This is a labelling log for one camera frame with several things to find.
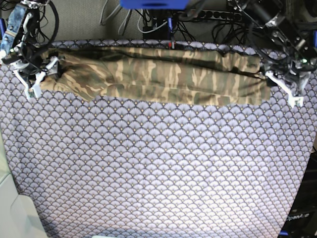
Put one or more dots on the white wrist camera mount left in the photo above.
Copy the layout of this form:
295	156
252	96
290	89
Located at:
287	89

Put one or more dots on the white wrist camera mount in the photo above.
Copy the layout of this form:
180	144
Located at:
287	89
31	78

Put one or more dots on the blue vertical clamp post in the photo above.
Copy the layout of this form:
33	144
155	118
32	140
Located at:
170	28

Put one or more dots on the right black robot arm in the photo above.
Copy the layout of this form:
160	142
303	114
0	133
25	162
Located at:
23	43

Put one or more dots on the purple fan-pattern tablecloth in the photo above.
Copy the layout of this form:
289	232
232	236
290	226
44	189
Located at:
128	168

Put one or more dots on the black power strip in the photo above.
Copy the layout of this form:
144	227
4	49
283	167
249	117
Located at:
210	15

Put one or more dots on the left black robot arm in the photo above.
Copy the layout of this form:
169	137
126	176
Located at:
300	59

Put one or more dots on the black OpenArm box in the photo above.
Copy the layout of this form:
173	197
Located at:
302	219

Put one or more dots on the white plastic bin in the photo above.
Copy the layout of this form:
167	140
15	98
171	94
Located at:
18	215

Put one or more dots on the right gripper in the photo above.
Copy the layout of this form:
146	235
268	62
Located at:
26	61

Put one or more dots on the blue mount plate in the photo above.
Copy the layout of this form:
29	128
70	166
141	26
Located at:
154	4

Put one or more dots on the camouflage T-shirt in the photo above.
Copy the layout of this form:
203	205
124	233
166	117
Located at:
161	75

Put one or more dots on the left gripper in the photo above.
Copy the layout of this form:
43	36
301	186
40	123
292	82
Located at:
291	72

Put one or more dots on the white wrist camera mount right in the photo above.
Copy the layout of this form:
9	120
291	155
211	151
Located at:
31	78

